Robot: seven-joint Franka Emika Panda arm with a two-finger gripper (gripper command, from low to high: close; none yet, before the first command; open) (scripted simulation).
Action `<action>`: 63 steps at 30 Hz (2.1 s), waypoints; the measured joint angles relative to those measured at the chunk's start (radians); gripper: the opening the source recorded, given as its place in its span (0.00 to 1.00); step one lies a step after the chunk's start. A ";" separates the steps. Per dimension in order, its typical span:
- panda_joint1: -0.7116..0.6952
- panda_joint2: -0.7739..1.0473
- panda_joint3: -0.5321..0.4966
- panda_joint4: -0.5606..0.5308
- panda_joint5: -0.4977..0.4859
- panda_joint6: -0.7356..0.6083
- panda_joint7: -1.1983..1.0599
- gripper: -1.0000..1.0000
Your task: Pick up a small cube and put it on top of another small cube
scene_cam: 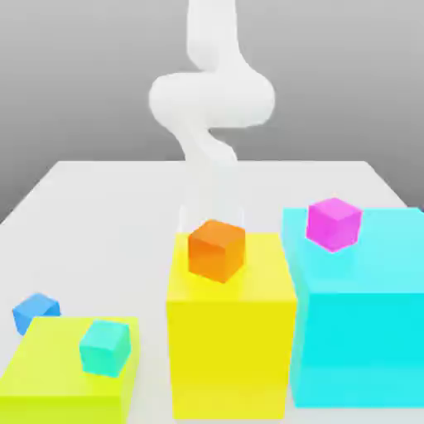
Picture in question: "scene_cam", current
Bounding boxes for small orange cube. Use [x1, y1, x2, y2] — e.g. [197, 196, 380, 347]
[187, 219, 247, 285]

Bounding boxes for small blue cube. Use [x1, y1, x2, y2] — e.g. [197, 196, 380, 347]
[12, 291, 62, 336]

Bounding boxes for large lime box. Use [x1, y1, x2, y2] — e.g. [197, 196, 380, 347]
[0, 316, 140, 424]

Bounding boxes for small magenta cube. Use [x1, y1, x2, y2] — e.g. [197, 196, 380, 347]
[305, 197, 364, 254]

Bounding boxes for large cyan box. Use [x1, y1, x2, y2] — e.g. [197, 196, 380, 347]
[281, 206, 424, 409]

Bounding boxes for small turquoise cube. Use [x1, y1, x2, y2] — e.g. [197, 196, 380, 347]
[78, 319, 133, 378]

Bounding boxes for large yellow box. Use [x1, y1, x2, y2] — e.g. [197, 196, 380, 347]
[165, 231, 298, 421]

